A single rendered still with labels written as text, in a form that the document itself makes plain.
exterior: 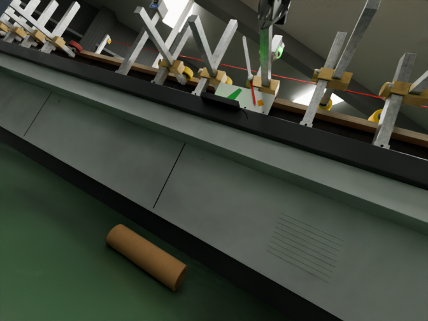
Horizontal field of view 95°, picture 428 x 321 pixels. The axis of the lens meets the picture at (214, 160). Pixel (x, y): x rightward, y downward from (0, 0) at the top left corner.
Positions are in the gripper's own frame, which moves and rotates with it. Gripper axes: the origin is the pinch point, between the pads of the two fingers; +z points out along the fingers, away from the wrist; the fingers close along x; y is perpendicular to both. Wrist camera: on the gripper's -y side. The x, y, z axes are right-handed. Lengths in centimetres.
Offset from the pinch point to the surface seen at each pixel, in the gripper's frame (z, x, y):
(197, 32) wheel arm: 1.0, -24.1, -4.2
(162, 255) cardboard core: 75, -6, -18
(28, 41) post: 6, -177, -30
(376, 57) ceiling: -253, 85, -265
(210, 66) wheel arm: 0.9, -23.9, -21.1
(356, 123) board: -5, 41, -46
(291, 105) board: -5.2, 11.6, -45.8
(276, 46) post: -21.5, -3.0, -28.8
